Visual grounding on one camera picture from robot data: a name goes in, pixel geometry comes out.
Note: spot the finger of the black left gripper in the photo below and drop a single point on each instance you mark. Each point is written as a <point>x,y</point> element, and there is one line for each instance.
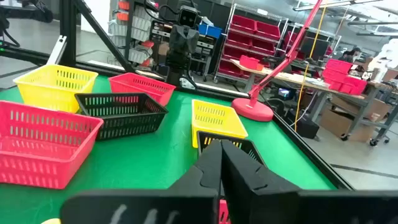
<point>190,39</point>
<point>177,39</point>

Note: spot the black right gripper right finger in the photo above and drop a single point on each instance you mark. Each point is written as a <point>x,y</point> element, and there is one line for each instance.
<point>264,205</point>

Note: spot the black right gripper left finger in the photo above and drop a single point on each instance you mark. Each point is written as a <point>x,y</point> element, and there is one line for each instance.
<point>186,205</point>

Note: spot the small black plastic basket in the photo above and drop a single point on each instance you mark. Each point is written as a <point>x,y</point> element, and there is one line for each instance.
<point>244,146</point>

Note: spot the small yellow plastic basket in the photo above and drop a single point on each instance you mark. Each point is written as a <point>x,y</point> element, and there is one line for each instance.
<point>217,124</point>

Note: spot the large black plastic basket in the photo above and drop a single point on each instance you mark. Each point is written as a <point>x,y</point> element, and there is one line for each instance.
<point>124,127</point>

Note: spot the black jointed arm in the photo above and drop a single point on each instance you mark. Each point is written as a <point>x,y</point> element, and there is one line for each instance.
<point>34,11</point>

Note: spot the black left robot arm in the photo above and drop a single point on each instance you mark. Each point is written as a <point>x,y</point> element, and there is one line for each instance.
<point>178,67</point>

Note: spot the blue storage bin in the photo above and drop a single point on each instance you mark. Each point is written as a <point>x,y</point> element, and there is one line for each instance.
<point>210,31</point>

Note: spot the small red plastic basket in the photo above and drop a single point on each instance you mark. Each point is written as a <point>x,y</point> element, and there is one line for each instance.
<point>224,214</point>

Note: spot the shelving with grey drawers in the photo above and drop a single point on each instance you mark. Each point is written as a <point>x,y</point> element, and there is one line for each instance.
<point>136,28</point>

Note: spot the red storage bin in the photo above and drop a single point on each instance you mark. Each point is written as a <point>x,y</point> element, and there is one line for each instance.
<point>267,30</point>
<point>339,66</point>
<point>230,68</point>
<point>334,75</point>
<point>242,24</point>
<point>248,62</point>
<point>354,85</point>
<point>262,46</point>
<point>231,53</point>
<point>332,85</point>
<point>239,40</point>

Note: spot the medium red plastic basket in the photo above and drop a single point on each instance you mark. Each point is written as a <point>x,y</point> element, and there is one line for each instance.
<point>140,81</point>

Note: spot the black equipment box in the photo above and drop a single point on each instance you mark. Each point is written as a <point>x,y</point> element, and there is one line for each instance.
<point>303,126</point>

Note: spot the red desk lamp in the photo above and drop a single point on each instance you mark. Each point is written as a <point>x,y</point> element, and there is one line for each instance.
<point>252,109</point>

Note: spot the small lit screen device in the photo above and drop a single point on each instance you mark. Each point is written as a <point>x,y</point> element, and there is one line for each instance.
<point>284,93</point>

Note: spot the brown cardboard box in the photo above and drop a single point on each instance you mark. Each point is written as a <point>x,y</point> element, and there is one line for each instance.
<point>377,107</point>
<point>339,124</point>

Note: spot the wooden top workbench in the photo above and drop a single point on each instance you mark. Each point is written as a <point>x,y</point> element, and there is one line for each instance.
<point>295,77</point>

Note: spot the pale yellow rounded object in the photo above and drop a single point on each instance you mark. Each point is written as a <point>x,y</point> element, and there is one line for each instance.
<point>51,221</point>

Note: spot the large yellow plastic basket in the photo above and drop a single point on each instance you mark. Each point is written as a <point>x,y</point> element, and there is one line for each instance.
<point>46,93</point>

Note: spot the long ceiling light fixture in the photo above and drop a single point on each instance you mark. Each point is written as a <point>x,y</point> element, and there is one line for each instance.
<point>329,4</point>

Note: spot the large red plastic basket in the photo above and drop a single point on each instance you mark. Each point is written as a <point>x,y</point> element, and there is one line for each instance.
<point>46,155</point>

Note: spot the person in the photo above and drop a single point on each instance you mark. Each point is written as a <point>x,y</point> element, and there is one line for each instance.
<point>349,56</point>

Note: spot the white equipment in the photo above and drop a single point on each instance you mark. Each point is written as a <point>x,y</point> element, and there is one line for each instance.
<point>387,54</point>

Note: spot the black diagonal frame strut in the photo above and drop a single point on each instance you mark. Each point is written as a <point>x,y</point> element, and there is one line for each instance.
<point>105,37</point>

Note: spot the black upright frame post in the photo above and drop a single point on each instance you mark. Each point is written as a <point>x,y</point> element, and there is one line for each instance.
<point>68,31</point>

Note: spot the silver metal bracket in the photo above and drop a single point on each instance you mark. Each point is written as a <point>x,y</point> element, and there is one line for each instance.
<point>57,51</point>

